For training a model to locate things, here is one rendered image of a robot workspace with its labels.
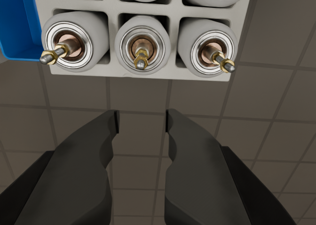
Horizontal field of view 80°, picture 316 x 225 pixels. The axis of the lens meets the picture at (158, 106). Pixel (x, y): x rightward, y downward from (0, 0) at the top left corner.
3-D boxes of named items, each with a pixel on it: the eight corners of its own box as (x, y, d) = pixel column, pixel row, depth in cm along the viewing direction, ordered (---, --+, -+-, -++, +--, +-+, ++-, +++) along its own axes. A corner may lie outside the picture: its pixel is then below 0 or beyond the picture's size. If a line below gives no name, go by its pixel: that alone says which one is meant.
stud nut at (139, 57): (140, 52, 25) (140, 53, 24) (150, 60, 25) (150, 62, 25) (131, 62, 25) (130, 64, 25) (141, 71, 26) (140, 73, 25)
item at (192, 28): (165, 44, 49) (173, 64, 33) (185, 7, 45) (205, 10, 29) (195, 61, 52) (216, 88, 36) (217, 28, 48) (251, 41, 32)
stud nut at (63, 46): (71, 53, 29) (69, 54, 28) (62, 58, 29) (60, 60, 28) (62, 41, 28) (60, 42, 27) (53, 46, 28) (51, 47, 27)
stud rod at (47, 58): (71, 49, 30) (49, 62, 23) (66, 52, 30) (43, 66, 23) (67, 43, 29) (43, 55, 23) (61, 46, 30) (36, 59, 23)
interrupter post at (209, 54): (201, 55, 33) (206, 60, 30) (209, 43, 32) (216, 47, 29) (212, 62, 34) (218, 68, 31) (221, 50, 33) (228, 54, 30)
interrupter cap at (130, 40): (172, 57, 33) (173, 59, 32) (135, 78, 34) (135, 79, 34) (150, 15, 30) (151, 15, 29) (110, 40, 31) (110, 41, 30)
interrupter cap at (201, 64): (181, 61, 33) (181, 62, 33) (206, 20, 30) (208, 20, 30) (215, 80, 35) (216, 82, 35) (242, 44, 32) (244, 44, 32)
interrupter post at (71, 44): (81, 49, 32) (74, 53, 29) (69, 55, 32) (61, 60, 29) (72, 35, 30) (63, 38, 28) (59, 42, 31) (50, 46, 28)
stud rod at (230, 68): (209, 56, 31) (226, 70, 25) (213, 51, 31) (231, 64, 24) (214, 59, 32) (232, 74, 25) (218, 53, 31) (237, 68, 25)
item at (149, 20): (170, 41, 49) (180, 60, 33) (138, 60, 51) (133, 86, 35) (151, 4, 45) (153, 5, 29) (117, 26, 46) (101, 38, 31)
